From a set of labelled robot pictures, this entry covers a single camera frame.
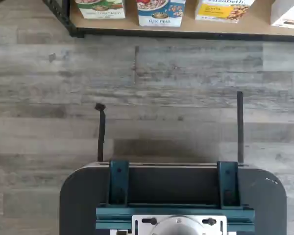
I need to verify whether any black metal shelf rack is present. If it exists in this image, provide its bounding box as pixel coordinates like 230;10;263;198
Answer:
42;0;294;39

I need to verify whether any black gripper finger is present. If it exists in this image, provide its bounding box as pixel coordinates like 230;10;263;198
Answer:
237;91;245;167
95;102;106;163

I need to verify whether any green and white cereal box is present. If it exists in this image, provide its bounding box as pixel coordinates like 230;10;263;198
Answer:
75;0;126;20

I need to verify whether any white organic pantry box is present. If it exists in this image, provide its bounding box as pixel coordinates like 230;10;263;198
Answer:
270;0;294;27

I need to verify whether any blue and white cereal box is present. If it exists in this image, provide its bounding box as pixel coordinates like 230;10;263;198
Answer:
136;0;187;27

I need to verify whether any yellow purely elizabeth box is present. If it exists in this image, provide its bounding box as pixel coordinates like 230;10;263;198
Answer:
195;0;256;24

